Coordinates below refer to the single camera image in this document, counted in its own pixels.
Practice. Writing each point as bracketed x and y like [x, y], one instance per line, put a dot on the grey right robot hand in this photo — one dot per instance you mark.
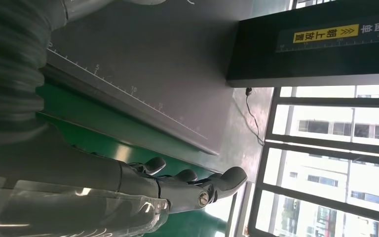
[62, 183]

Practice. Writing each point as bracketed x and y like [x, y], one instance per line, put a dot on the green conveyor belt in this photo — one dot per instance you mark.
[88, 121]

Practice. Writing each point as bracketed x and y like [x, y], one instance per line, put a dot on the grey inbound machine weighing platform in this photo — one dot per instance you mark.
[160, 65]

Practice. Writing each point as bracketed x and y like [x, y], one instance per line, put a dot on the black overhead scanner head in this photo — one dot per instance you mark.
[258, 49]

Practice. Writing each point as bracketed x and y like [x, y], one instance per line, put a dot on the yellow label sticker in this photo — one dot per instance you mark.
[323, 33]

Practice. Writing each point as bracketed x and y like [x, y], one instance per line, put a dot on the dark window frame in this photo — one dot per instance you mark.
[307, 139]

